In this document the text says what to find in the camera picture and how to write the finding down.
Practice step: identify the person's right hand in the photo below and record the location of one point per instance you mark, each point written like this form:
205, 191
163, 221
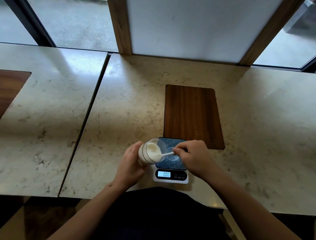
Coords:
195, 158

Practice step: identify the person's left hand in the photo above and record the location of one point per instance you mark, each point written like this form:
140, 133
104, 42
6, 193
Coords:
129, 165

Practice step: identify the person's left thumb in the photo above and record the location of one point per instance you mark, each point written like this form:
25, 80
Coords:
142, 165

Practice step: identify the person's right fingers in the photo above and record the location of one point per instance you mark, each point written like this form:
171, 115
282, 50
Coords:
181, 147

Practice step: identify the white plastic spoon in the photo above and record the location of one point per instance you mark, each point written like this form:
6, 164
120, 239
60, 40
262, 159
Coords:
167, 154

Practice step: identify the clear plastic cup with powder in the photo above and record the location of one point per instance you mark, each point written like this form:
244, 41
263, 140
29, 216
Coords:
150, 151

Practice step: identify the person's right forearm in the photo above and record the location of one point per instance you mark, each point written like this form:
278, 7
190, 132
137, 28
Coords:
249, 207

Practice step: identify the person's left forearm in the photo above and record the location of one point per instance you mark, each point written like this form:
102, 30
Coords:
91, 210

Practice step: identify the small clear plastic bowl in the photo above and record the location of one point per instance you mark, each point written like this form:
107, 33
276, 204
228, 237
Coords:
172, 153

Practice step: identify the white digital kitchen scale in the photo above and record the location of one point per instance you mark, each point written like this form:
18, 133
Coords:
171, 160

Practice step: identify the brown wooden inlay panel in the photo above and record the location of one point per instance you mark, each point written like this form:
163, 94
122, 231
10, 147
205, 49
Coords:
9, 89
193, 116

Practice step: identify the person's dark clothing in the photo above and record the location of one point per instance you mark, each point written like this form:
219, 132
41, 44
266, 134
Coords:
158, 214

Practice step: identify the white board with wooden frame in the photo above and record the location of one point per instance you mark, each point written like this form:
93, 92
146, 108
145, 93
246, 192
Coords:
197, 29

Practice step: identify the black window frame post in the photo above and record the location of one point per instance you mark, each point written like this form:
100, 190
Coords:
30, 22

